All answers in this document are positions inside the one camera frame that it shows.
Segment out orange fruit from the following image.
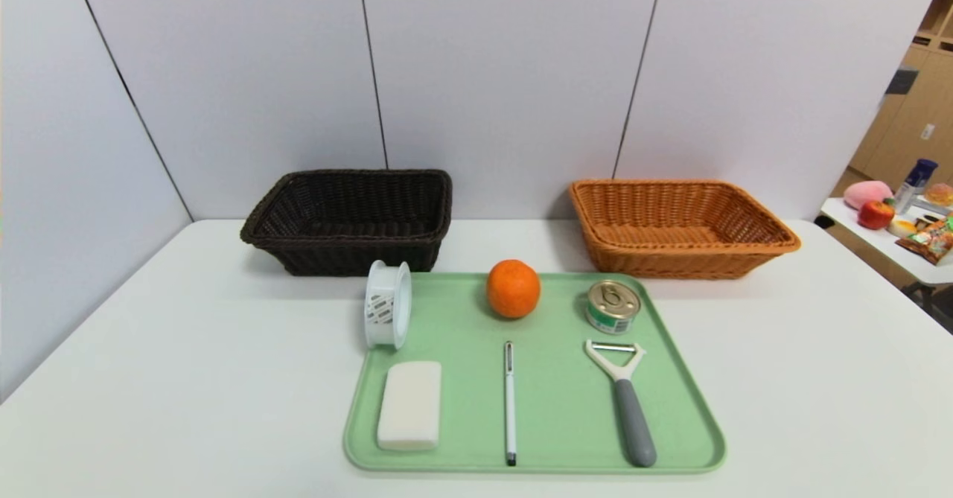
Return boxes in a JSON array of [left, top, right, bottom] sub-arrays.
[[486, 259, 542, 319]]

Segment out tin can with green label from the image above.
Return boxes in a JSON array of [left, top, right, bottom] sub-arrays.
[[585, 280, 642, 335]]

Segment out white peeler with grey handle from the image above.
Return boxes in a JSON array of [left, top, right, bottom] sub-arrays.
[[584, 339, 657, 468]]

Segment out dark brown wicker basket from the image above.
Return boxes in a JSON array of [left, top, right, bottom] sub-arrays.
[[240, 169, 453, 276]]

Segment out orange wicker basket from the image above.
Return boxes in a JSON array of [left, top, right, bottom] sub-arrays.
[[570, 179, 802, 281]]

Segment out white tape roll in case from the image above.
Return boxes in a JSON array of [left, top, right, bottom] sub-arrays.
[[364, 260, 412, 351]]

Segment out white pen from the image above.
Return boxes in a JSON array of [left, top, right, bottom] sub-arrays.
[[504, 341, 517, 467]]

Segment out white sponge block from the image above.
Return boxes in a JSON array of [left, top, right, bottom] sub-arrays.
[[377, 361, 442, 452]]

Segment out light green plastic tray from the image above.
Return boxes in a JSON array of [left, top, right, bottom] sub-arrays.
[[343, 272, 727, 475]]

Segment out pink peach toy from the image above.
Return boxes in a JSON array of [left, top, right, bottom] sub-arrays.
[[844, 180, 893, 211]]

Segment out red apple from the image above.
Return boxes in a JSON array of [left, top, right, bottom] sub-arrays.
[[858, 199, 896, 231]]

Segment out bottle with blue cap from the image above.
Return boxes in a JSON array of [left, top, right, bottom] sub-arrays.
[[893, 159, 939, 214]]

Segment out colourful snack packet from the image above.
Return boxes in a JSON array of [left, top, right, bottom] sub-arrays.
[[896, 217, 953, 265]]

